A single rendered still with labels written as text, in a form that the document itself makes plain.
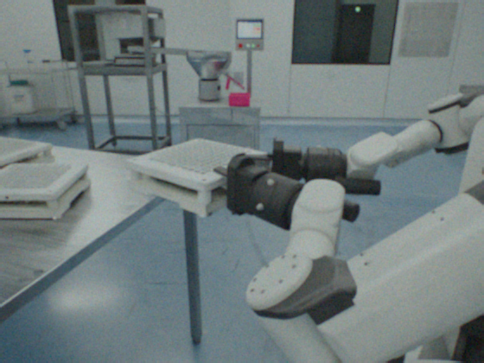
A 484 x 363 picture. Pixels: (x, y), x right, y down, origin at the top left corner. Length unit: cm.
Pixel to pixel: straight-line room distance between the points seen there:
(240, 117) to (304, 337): 261
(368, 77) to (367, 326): 562
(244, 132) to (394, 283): 266
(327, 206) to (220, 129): 243
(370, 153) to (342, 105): 504
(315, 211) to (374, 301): 24
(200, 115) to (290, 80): 295
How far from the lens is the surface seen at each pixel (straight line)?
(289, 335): 39
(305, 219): 55
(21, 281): 89
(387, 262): 34
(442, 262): 34
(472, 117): 96
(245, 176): 70
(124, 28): 387
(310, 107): 581
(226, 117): 293
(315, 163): 83
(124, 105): 613
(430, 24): 606
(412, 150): 94
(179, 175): 78
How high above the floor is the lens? 129
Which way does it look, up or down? 22 degrees down
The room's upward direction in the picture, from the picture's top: straight up
